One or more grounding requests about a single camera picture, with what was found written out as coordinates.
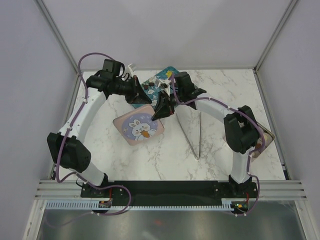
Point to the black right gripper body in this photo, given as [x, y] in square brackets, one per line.
[173, 99]

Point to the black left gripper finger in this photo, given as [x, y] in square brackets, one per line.
[130, 99]
[138, 91]

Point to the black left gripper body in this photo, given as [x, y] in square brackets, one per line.
[123, 88]

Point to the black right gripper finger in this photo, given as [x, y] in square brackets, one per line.
[162, 111]
[159, 104]

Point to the metal tongs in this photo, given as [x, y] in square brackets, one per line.
[190, 122]

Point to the beige oval chocolate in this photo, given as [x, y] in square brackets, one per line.
[266, 137]

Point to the pink chocolate box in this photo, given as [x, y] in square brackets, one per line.
[255, 152]

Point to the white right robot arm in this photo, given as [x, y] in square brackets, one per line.
[240, 126]

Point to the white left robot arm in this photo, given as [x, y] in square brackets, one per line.
[67, 147]

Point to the teal floral tray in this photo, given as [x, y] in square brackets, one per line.
[182, 86]

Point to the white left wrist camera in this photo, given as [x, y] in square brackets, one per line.
[129, 71]

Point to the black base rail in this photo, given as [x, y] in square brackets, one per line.
[169, 192]

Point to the aluminium frame post left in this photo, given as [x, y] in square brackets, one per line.
[56, 32]

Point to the aluminium frame post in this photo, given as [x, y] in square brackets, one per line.
[279, 27]
[56, 32]

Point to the aluminium frame post right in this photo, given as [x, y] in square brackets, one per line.
[279, 27]

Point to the white slotted cable duct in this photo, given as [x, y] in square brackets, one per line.
[224, 205]

